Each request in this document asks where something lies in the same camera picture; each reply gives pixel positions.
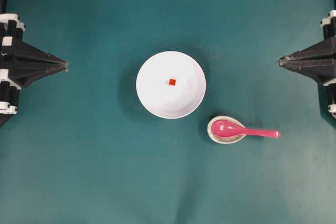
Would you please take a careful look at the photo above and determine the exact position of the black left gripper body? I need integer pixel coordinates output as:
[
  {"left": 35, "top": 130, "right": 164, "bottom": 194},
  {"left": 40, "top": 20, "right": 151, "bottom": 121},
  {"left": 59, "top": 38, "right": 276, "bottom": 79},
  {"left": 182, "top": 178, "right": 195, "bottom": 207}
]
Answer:
[{"left": 1, "top": 13, "right": 25, "bottom": 125}]

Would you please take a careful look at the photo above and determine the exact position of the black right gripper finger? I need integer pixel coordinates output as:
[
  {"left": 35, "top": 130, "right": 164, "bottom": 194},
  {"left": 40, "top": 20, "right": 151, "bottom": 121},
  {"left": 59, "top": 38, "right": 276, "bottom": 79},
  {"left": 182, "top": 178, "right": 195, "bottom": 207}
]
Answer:
[
  {"left": 279, "top": 64, "right": 335, "bottom": 83},
  {"left": 278, "top": 37, "right": 335, "bottom": 65}
]

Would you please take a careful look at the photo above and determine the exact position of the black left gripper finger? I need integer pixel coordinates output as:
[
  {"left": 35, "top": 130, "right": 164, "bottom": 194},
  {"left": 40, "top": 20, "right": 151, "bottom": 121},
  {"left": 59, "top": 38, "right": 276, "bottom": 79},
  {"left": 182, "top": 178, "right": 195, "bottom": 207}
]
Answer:
[
  {"left": 20, "top": 64, "right": 68, "bottom": 88},
  {"left": 22, "top": 41, "right": 68, "bottom": 66}
]

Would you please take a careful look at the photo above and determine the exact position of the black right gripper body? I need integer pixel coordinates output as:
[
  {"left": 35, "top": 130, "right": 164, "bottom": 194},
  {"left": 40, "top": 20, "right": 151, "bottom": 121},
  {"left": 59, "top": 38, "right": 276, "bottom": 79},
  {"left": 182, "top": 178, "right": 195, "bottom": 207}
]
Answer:
[{"left": 320, "top": 9, "right": 335, "bottom": 118}]

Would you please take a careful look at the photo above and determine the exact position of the pink plastic spoon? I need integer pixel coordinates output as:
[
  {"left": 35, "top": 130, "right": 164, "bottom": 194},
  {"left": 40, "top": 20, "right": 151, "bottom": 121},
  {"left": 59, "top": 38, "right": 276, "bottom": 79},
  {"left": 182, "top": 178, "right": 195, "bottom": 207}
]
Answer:
[{"left": 211, "top": 120, "right": 281, "bottom": 138}]

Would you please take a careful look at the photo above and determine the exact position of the small red block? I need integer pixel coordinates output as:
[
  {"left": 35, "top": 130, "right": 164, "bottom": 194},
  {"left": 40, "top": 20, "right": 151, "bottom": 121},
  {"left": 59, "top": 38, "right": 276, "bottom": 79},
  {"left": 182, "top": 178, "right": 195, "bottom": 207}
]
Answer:
[{"left": 169, "top": 79, "right": 176, "bottom": 86}]

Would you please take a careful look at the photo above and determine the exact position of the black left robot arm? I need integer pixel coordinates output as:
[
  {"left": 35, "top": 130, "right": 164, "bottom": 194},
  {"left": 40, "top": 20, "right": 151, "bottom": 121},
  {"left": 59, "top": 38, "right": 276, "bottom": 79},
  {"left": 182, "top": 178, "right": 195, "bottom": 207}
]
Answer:
[{"left": 1, "top": 0, "right": 68, "bottom": 125}]

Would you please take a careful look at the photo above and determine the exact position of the speckled ceramic spoon rest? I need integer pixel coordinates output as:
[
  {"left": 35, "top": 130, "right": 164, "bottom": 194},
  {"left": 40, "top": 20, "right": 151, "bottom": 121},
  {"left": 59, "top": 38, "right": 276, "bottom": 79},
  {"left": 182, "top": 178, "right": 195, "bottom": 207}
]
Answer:
[{"left": 207, "top": 115, "right": 245, "bottom": 144}]

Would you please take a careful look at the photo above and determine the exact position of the white round bowl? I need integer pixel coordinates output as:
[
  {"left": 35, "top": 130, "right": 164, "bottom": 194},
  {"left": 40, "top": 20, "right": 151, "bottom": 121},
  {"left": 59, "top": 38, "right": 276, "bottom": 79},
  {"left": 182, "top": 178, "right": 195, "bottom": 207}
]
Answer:
[{"left": 136, "top": 51, "right": 206, "bottom": 119}]

